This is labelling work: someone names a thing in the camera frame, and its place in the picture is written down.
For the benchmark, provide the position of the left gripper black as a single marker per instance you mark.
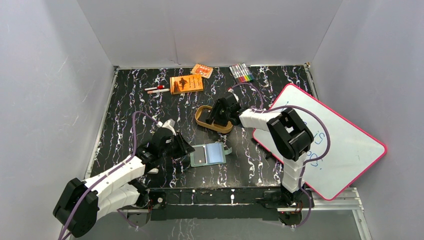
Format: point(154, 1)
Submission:
point(178, 144)

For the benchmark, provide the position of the white marker pen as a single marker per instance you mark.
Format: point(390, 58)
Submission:
point(158, 91)

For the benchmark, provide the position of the black credit card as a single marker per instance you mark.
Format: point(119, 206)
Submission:
point(199, 155)

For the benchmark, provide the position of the white whiteboard eraser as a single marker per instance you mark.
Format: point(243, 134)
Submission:
point(153, 171)

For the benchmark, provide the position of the red capped marker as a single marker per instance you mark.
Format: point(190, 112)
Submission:
point(159, 87)

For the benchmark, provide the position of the aluminium frame rail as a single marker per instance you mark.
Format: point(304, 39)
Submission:
point(348, 200)

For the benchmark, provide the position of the small orange card pack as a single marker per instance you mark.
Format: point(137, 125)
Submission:
point(203, 70)

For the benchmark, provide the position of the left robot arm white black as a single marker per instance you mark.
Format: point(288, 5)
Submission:
point(83, 202)

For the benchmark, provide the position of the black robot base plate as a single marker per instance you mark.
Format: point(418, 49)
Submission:
point(162, 204)

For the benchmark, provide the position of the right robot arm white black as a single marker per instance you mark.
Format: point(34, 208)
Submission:
point(291, 137)

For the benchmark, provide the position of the coloured marker set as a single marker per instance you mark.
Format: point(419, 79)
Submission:
point(241, 73)

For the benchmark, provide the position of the orange book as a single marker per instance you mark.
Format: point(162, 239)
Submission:
point(186, 84)

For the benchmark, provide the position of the black whiteboard clip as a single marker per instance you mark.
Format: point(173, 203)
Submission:
point(268, 156)

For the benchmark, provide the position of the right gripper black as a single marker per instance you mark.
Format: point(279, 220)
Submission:
point(214, 114)

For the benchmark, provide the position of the tan oval tray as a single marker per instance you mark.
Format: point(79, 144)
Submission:
point(201, 115)

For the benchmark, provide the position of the pink framed whiteboard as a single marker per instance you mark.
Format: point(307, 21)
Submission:
point(338, 156)

